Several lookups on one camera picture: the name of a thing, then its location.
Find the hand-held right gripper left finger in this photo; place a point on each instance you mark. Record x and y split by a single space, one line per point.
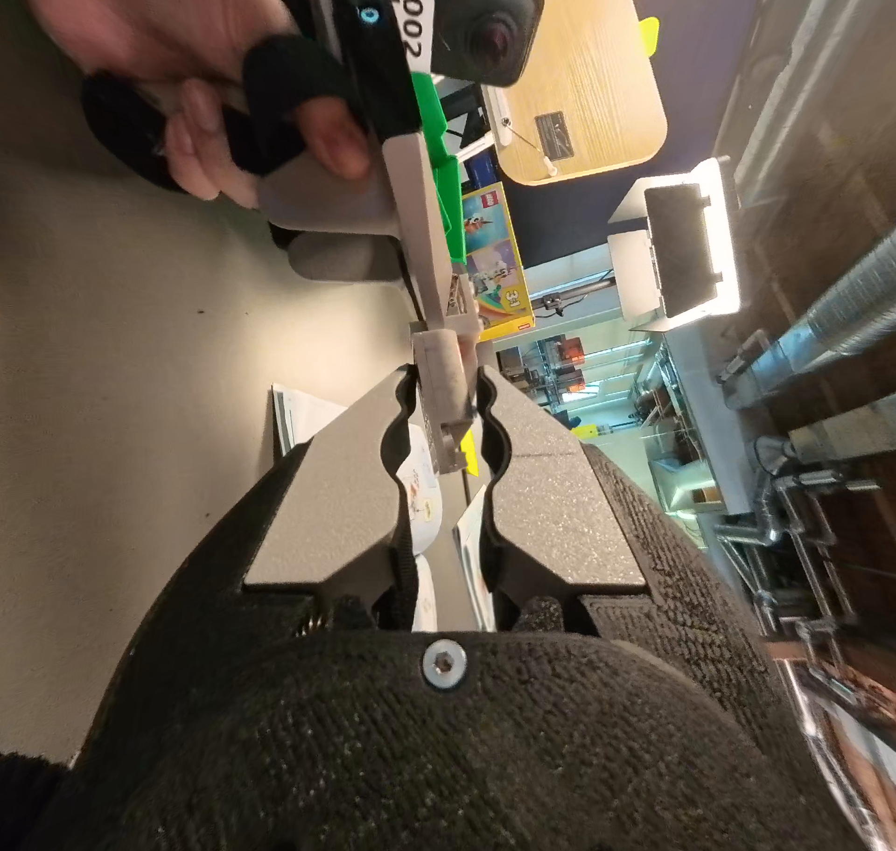
329 515

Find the white toy brick assembly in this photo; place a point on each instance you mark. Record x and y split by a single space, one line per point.
444 375

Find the person's left hand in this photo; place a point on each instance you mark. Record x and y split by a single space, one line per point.
161 4

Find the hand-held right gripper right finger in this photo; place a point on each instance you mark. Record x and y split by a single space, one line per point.
567 515

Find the yellow toy set box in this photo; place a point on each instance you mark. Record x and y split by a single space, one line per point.
493 249

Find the pale blue instruction booklet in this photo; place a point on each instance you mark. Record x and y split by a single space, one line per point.
301 417

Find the green plastic bin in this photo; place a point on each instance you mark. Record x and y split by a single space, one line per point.
444 186

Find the yellow sign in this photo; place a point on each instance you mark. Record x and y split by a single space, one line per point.
651 33

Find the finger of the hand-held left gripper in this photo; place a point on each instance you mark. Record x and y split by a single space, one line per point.
420 221

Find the yellow sticky note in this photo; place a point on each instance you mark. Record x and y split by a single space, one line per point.
472 455

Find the panel light on stand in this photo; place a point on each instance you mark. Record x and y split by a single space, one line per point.
675 249

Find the silver ventilation duct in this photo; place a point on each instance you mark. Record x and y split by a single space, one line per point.
826 319

